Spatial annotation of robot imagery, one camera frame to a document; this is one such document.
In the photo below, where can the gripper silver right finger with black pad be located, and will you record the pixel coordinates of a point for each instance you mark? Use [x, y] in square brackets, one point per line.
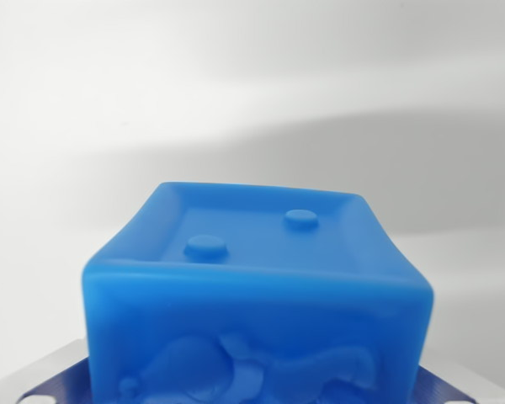
[467, 385]

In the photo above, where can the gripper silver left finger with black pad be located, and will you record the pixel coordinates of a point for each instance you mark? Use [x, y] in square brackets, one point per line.
[46, 379]

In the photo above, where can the blue embossed rubber cube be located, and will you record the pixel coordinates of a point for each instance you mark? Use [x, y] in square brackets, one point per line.
[256, 294]

